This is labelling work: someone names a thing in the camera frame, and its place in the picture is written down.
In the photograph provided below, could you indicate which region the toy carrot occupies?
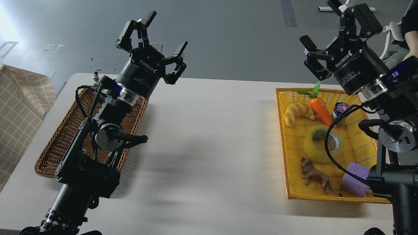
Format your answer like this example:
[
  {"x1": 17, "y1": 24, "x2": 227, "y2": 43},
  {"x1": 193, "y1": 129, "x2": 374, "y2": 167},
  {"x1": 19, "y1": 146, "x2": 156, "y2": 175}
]
[{"x1": 297, "y1": 81, "x2": 333, "y2": 126}]

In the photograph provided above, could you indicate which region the small dark jar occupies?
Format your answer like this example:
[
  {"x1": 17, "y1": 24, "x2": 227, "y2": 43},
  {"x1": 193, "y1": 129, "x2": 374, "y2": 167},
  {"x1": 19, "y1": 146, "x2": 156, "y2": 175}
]
[{"x1": 332, "y1": 102, "x2": 350, "y2": 128}]

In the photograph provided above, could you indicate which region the purple foam cube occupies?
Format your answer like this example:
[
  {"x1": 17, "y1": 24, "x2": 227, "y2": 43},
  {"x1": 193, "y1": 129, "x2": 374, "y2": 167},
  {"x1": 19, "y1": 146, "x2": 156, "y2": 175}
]
[{"x1": 340, "y1": 162, "x2": 370, "y2": 197}]

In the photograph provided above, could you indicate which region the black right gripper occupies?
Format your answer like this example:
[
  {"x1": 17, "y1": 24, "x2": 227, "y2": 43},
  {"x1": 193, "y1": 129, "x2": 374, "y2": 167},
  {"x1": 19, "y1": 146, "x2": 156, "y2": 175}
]
[{"x1": 299, "y1": 0, "x2": 389, "y2": 95}]

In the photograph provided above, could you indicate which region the yellow plastic basket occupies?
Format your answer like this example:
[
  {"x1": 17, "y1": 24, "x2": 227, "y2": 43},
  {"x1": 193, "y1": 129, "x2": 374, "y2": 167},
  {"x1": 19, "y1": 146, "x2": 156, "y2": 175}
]
[{"x1": 275, "y1": 87, "x2": 392, "y2": 204}]

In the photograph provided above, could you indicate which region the brown toy lion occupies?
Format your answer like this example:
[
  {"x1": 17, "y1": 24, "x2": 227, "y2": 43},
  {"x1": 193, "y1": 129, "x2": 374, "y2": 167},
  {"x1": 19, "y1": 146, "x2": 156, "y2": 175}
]
[{"x1": 300, "y1": 156, "x2": 332, "y2": 195}]

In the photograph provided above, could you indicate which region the brown wicker basket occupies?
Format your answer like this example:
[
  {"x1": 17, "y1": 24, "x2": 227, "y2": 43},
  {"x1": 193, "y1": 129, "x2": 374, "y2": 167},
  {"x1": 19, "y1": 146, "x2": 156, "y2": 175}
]
[{"x1": 35, "y1": 86, "x2": 149, "y2": 179}]

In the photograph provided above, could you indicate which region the white stand base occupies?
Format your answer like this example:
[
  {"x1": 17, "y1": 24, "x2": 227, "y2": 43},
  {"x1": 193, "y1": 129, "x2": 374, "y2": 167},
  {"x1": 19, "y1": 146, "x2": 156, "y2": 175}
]
[{"x1": 318, "y1": 6, "x2": 340, "y2": 12}]

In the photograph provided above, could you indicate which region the toy croissant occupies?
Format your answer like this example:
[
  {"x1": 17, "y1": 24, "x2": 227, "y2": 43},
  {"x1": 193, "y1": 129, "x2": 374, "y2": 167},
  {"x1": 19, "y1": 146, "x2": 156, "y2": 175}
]
[{"x1": 284, "y1": 103, "x2": 316, "y2": 127}]

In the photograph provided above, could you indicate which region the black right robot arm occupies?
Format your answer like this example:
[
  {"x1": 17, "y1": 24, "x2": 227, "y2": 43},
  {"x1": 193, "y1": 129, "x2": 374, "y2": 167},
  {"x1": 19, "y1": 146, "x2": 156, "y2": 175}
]
[{"x1": 300, "y1": 0, "x2": 418, "y2": 235}]

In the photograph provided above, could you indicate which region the yellow tape roll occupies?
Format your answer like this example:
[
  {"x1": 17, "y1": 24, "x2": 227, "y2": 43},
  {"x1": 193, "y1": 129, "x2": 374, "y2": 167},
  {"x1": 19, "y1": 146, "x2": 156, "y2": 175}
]
[{"x1": 302, "y1": 125, "x2": 346, "y2": 164}]

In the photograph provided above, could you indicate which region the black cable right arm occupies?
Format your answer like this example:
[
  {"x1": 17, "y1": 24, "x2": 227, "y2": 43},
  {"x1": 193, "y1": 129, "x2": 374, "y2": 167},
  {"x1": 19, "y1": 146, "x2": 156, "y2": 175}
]
[{"x1": 324, "y1": 103, "x2": 376, "y2": 186}]

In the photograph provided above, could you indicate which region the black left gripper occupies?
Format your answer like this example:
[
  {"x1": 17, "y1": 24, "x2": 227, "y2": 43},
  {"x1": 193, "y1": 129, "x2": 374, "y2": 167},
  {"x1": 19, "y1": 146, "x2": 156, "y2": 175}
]
[{"x1": 116, "y1": 11, "x2": 188, "y2": 100}]

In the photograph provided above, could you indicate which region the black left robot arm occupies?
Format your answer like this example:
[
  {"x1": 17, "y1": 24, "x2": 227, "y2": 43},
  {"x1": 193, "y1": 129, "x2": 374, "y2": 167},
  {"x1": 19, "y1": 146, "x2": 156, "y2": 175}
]
[{"x1": 19, "y1": 11, "x2": 187, "y2": 235}]

